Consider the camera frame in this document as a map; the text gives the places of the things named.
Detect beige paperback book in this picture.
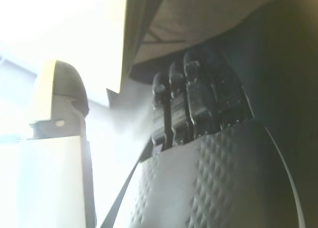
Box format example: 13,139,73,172
120,0,276,93

